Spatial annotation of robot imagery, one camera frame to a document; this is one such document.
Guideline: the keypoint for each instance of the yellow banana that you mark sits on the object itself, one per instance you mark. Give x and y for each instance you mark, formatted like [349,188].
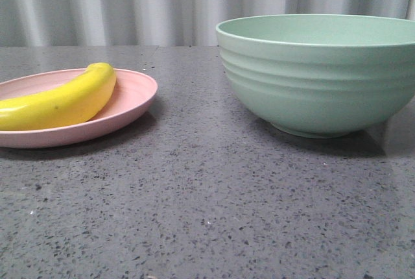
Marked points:
[72,103]

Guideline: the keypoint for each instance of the green ribbed bowl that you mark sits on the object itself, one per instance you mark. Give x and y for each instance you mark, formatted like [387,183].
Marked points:
[319,75]

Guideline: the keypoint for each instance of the white pleated curtain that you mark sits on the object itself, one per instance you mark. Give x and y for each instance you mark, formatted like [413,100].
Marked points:
[129,3]

